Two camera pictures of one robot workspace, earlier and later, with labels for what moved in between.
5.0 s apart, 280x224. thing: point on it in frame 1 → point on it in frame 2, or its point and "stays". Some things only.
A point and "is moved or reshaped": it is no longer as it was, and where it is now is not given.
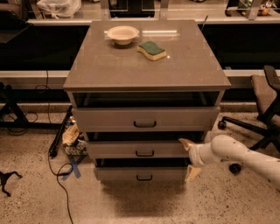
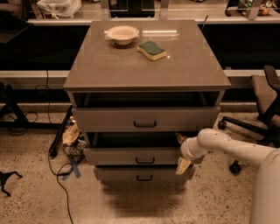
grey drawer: x=136 y=150 is moved or reshaped
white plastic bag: x=59 y=8 stays
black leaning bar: x=52 y=151 stays
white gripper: x=194 y=155 → x=185 y=150
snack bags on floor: x=73 y=139 stays
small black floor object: x=3 y=178 stays
